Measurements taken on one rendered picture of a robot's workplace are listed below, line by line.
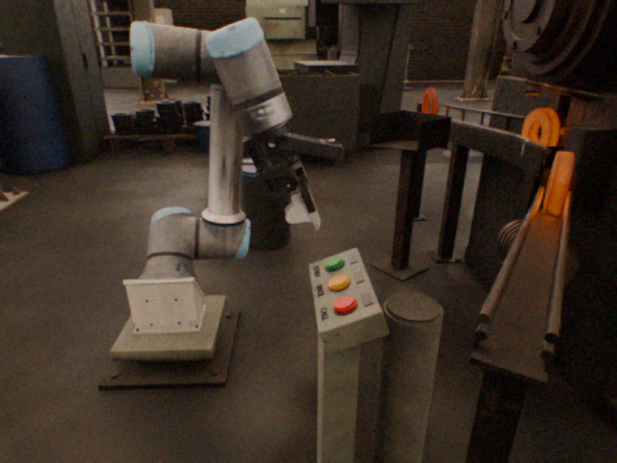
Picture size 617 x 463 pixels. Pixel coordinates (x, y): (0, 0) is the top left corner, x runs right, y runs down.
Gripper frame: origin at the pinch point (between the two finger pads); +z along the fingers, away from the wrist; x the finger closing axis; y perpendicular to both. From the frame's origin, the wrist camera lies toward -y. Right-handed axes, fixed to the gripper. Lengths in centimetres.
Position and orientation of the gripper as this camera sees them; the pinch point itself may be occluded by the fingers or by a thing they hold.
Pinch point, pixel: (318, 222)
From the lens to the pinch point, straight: 83.8
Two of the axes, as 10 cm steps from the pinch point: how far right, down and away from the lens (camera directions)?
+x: 0.8, 4.0, -9.1
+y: -9.4, 3.4, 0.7
